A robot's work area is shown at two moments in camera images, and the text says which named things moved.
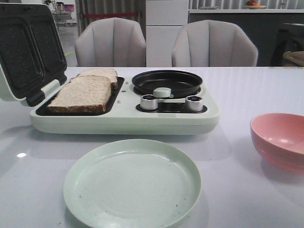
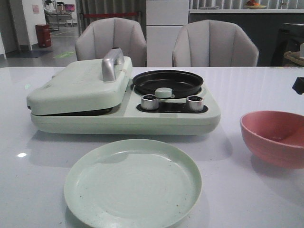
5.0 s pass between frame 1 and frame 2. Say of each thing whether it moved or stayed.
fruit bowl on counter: stayed
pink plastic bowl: moved
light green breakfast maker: moved
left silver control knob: stayed
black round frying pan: stayed
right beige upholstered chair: stayed
